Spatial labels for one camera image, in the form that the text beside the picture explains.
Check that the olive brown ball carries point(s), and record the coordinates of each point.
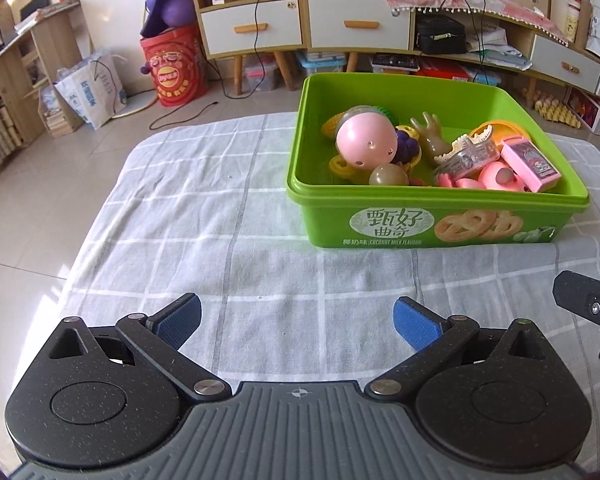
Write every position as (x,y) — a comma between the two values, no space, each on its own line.
(388,175)

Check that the green plastic cookie box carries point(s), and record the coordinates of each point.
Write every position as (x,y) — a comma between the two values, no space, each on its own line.
(340,214)

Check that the black bag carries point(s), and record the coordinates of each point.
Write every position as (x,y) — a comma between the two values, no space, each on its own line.
(437,34)

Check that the pink toy card box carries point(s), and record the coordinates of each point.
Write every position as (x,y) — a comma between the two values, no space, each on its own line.
(529,163)

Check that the wooden shelf cabinet white drawers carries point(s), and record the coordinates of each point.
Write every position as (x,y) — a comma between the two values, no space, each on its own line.
(239,28)

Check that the purple toy grapes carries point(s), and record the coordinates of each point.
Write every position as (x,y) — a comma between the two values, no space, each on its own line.
(407,149)

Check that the red box under cabinet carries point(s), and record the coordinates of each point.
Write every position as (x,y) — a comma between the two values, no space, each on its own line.
(442,68)

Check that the pink checked cloth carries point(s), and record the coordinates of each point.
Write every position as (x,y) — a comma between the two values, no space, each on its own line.
(509,10)

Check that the purple plush toy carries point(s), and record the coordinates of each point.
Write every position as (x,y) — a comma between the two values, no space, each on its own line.
(166,14)

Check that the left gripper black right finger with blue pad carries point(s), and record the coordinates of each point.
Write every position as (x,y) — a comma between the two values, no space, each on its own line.
(492,398)

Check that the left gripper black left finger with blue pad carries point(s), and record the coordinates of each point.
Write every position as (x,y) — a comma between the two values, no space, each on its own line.
(98,397)

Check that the pink capsule ball toy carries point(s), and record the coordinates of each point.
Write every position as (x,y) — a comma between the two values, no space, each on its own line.
(365,138)

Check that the white shopping bag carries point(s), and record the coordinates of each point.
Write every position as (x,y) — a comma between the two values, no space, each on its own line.
(93,88)

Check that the red cartoon storage bucket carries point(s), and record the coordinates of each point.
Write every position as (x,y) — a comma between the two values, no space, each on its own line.
(177,66)

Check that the clear bin blue lid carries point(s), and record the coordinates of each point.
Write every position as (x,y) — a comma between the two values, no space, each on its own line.
(335,64)

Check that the yellow toy pot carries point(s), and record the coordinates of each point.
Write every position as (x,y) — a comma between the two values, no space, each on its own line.
(499,131)

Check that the clear plastic toy container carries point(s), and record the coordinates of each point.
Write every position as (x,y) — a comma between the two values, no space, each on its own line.
(470,153)

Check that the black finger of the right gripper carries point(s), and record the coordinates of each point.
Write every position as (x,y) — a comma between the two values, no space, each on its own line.
(578,294)

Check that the grey checked table cloth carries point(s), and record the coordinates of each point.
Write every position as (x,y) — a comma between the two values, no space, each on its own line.
(204,209)

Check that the egg tray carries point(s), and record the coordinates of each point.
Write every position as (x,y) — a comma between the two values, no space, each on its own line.
(551,109)

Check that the brown toy hand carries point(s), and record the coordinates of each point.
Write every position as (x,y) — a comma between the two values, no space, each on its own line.
(430,138)

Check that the wooden side bookshelf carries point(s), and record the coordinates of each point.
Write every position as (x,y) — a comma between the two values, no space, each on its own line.
(38,38)

